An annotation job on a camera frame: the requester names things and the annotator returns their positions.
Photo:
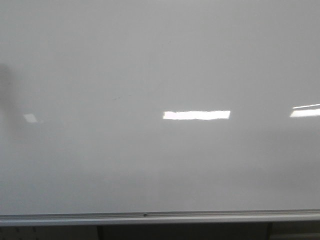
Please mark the aluminium whiteboard tray rail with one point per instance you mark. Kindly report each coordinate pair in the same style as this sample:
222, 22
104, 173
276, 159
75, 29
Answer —
169, 217

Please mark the white whiteboard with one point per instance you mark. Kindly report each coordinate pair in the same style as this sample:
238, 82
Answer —
118, 106

